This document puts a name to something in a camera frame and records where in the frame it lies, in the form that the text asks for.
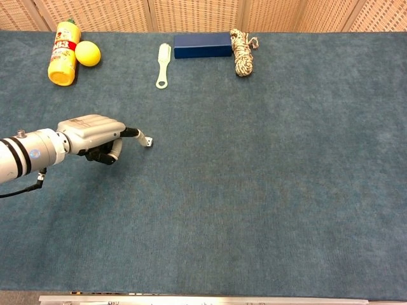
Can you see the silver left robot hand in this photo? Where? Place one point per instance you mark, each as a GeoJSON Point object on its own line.
{"type": "Point", "coordinates": [90, 130]}

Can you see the small white die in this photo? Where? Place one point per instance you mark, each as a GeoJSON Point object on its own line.
{"type": "Point", "coordinates": [149, 142]}

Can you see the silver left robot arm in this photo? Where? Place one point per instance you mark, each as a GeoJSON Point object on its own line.
{"type": "Point", "coordinates": [30, 154]}

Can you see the yellow ball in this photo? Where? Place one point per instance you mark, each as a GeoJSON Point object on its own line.
{"type": "Point", "coordinates": [87, 53]}

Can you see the yellow plastic bottle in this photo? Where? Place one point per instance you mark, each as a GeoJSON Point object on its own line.
{"type": "Point", "coordinates": [63, 54]}

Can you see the white plastic brush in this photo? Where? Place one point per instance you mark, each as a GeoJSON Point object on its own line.
{"type": "Point", "coordinates": [163, 65]}

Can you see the dark blue rectangular box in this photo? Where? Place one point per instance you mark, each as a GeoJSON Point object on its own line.
{"type": "Point", "coordinates": [202, 45]}

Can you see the teal felt table cloth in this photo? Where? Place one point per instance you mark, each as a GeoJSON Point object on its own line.
{"type": "Point", "coordinates": [222, 190]}

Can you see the woven wicker folding screen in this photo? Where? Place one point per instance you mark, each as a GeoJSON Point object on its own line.
{"type": "Point", "coordinates": [197, 14]}

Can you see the metal rail table edge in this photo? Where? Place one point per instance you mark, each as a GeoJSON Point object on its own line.
{"type": "Point", "coordinates": [203, 300]}

